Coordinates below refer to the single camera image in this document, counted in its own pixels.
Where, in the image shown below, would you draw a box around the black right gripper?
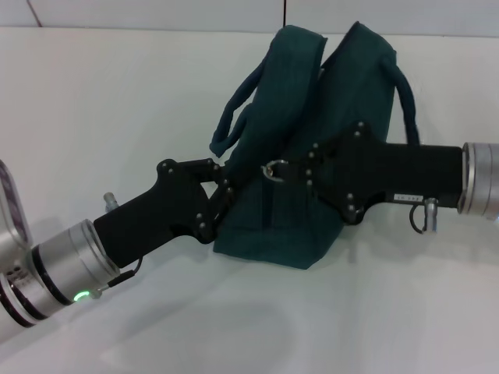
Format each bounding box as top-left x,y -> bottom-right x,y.
281,120 -> 468,226

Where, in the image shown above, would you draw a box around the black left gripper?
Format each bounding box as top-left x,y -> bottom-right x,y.
93,157 -> 235,270

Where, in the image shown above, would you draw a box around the dark teal fabric bag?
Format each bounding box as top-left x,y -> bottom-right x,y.
208,21 -> 424,270

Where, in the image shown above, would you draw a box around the metal zipper pull ring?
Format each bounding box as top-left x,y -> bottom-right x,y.
260,158 -> 288,184

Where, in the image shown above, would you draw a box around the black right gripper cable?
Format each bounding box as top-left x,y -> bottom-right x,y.
409,196 -> 441,235

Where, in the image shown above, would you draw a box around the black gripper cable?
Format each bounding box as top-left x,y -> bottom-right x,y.
409,196 -> 441,235
91,256 -> 144,300

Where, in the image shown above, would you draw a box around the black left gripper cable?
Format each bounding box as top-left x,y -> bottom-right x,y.
91,256 -> 144,300

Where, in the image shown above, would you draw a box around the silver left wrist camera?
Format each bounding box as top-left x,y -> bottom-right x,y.
0,158 -> 33,251

